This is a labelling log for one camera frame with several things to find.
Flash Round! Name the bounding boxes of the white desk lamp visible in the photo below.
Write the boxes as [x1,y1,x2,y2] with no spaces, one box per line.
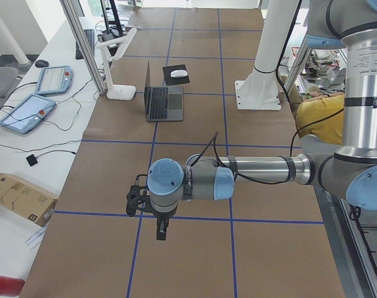
[96,27,137,101]

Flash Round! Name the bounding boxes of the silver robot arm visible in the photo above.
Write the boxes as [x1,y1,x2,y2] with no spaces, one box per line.
[145,1,377,240]

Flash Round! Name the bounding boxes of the lower blue teach pendant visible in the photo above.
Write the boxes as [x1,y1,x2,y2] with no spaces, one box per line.
[0,94,56,134]

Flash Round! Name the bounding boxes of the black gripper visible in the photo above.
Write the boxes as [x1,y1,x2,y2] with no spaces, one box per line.
[152,209,176,240]

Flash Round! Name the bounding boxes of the blue teach pendant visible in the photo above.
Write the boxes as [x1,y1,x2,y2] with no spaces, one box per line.
[0,94,56,134]
[35,65,73,96]

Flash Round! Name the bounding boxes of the black desk mouse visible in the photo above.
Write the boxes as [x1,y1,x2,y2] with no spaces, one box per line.
[34,59,49,68]

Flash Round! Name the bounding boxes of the aluminium frame post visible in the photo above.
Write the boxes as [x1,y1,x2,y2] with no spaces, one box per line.
[60,0,106,95]

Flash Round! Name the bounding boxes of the red cylinder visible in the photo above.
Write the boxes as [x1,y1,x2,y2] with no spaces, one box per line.
[0,276,25,297]

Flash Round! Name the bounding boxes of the cardboard box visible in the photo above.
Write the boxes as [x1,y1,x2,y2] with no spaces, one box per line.
[0,173,58,227]

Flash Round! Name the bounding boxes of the white computer mouse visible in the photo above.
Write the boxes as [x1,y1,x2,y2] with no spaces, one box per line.
[170,69,188,78]

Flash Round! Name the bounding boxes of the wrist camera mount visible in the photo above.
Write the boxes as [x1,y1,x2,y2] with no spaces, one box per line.
[126,174,152,217]

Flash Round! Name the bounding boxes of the black keyboard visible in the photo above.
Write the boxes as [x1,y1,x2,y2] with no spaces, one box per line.
[75,29,96,60]

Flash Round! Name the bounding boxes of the grey laptop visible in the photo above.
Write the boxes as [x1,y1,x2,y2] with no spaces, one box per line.
[144,62,184,122]

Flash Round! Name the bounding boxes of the black mouse pad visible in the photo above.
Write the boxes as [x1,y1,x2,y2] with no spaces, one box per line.
[162,65,190,86]

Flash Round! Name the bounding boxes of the upper blue teach pendant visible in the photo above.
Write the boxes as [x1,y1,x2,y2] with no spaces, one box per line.
[35,65,73,96]

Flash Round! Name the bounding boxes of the white camera pillar with base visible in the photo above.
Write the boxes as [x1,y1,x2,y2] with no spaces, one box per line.
[235,0,301,111]

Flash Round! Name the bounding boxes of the person in yellow shirt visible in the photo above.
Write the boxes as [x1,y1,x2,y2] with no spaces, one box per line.
[289,86,345,145]

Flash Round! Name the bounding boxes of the small black square device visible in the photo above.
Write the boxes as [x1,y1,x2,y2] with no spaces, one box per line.
[26,154,39,166]

